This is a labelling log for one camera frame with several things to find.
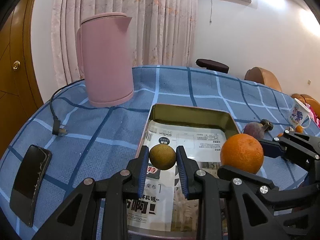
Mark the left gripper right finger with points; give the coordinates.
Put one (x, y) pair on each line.
(247, 216)

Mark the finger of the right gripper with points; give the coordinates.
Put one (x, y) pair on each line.
(266, 191)
(299, 148)

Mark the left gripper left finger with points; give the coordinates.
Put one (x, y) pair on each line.
(77, 216)

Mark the large orange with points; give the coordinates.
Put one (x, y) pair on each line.
(244, 152)

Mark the yellow-green round fruit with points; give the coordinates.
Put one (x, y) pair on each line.
(162, 157)

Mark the dark wrinkled passion fruit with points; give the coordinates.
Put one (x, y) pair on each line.
(266, 125)

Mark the small tangerine by mug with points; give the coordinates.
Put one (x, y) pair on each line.
(299, 129)

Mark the white enamel cartoon mug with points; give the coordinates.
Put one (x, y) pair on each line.
(298, 114)

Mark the brown leather sofa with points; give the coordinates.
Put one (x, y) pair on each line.
(310, 102)

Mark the purple mangosteen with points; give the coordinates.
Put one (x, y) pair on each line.
(255, 129)

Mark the printed paper in box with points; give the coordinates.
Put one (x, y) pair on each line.
(162, 206)

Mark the blue plaid tablecloth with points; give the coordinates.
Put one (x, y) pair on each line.
(100, 141)

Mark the black smartphone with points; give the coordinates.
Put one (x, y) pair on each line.
(27, 183)

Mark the pink tin box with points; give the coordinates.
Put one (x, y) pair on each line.
(189, 117)

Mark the dark round stool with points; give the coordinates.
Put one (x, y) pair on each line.
(212, 65)

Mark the wooden door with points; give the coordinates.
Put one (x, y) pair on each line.
(20, 95)

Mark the pink electric kettle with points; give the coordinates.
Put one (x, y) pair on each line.
(102, 51)

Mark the brass door knob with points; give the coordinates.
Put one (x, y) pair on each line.
(16, 65)

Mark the pink floral curtain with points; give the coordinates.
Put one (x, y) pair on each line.
(160, 32)

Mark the black power cable plug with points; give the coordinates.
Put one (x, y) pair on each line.
(56, 129)

